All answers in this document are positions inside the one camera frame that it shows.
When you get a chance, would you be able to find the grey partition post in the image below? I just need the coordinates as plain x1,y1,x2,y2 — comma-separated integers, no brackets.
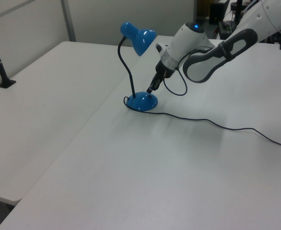
60,0,77,42

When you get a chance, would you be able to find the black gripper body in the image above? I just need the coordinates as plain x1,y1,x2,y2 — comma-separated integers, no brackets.
154,60,176,80

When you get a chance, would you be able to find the dark equipment clutter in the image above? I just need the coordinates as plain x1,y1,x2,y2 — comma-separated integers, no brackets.
216,20,240,40

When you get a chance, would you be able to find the black monitor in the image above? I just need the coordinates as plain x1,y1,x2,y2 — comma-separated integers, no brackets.
209,0,230,25

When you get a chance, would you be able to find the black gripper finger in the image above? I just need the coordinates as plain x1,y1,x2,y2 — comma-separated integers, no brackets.
146,74,157,94
152,76,162,92

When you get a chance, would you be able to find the black clamped mounting pole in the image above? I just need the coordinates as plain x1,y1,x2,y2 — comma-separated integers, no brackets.
0,20,17,89

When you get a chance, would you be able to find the black lamp power cable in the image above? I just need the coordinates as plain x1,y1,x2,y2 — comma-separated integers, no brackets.
123,96,281,151

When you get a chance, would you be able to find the blue gooseneck desk lamp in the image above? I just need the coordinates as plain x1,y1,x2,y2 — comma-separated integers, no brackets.
117,21,159,112

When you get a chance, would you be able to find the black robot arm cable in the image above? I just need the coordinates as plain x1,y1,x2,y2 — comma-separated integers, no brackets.
163,45,214,96

